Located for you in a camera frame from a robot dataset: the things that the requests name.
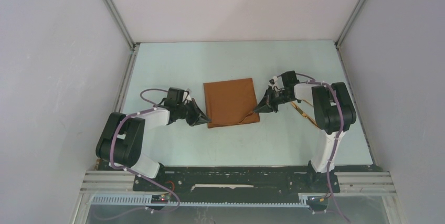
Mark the orange cloth napkin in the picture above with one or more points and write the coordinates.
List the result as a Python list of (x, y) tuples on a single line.
[(231, 103)]

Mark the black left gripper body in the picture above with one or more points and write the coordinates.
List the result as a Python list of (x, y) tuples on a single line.
[(183, 112)]

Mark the gold knife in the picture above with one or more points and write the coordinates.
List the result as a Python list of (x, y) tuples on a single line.
[(304, 114)]

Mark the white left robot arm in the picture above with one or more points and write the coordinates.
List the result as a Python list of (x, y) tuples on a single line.
[(121, 141)]

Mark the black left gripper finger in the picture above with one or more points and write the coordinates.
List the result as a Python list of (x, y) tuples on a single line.
[(199, 122), (195, 113)]

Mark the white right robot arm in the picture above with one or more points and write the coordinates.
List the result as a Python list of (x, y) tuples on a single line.
[(327, 106)]

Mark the aluminium frame rail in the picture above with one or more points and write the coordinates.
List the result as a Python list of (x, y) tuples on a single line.
[(108, 186)]

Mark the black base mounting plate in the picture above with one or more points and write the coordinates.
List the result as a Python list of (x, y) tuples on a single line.
[(241, 185)]

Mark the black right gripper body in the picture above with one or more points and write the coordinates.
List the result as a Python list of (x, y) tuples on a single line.
[(280, 98)]

